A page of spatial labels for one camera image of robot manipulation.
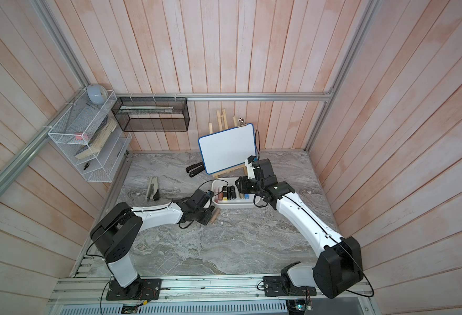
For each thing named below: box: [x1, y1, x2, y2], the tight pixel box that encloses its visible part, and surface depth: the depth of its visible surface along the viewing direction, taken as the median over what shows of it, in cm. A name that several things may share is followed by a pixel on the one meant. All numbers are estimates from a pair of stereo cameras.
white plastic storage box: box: [211, 177, 261, 209], surface depth 100 cm
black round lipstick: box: [230, 185, 237, 200], surface depth 103 cm
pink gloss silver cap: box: [217, 185, 224, 201], surface depth 100 cm
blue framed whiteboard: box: [198, 123, 258, 175], surface depth 96 cm
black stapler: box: [185, 161, 205, 178], surface depth 113 cm
